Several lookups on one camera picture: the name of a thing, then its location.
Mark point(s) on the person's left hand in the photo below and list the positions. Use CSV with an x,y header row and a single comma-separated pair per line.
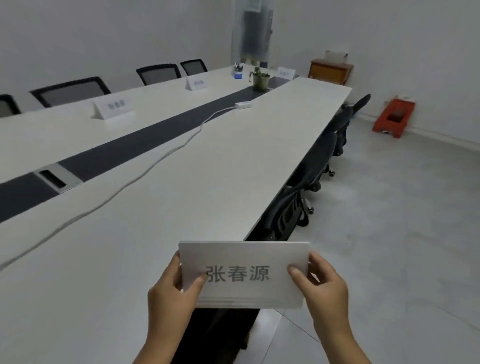
x,y
165,300

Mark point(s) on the person's right hand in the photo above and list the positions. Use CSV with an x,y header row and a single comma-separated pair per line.
x,y
328,296

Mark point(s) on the person's right thumb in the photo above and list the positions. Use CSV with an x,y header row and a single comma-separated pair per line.
x,y
300,279

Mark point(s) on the person's left thumb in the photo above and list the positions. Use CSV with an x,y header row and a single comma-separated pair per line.
x,y
195,285

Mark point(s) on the white name card with print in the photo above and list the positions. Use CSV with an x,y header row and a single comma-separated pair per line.
x,y
243,275

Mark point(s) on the person's right forearm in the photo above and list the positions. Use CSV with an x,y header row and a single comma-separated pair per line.
x,y
343,347

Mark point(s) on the person's left forearm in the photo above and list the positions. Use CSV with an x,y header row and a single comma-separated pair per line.
x,y
159,347

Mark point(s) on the black mesh office chair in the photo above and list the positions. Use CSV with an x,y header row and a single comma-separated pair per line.
x,y
193,66
157,74
69,92
285,213
318,161
8,105
352,116

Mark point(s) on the white power strip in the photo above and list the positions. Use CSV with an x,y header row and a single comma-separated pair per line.
x,y
243,105

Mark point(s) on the red plastic stool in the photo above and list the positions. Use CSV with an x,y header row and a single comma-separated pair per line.
x,y
393,118

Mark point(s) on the white folded table name card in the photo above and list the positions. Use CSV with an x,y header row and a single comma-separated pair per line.
x,y
196,83
286,73
114,106

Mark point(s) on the small green potted plant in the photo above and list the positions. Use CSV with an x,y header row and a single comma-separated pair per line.
x,y
260,80

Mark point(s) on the brown wooden cabinet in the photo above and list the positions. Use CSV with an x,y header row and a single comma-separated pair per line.
x,y
330,72

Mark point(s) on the blue pen holder with pens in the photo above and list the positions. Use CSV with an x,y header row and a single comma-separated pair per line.
x,y
238,72

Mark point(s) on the white device on cabinet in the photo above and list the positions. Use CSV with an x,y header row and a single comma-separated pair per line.
x,y
336,56

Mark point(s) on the frosted glass door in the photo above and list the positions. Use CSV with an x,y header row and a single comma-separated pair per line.
x,y
249,30

